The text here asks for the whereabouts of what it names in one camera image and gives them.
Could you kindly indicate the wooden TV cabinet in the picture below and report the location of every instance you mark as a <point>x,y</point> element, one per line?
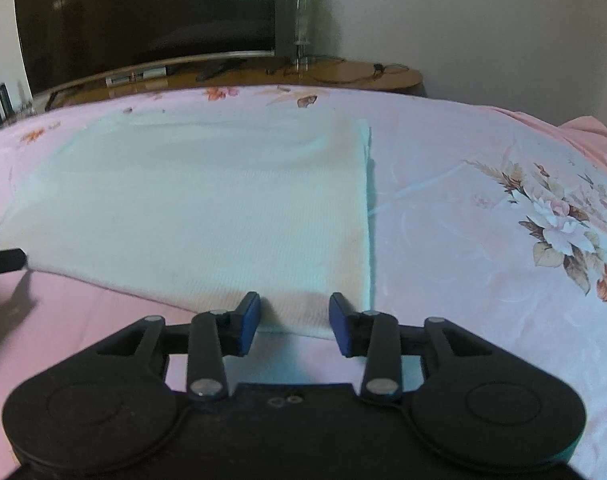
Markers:
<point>249,72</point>

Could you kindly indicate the silver set-top box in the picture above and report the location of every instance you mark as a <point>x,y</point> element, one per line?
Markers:
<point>135,76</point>

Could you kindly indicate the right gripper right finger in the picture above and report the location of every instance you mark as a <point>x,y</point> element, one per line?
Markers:
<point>374,335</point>

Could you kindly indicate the black thermos bottle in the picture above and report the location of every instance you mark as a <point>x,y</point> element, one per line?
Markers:
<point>6,102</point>

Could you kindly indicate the black curved television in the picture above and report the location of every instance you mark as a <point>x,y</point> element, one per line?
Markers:
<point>64,41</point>

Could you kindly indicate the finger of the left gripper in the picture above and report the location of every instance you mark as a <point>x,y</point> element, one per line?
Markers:
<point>12,260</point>

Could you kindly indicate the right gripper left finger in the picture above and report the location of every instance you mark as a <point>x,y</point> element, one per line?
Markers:
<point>213,335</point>

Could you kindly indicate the light green cloth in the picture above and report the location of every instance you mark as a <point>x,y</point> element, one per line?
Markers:
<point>195,208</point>

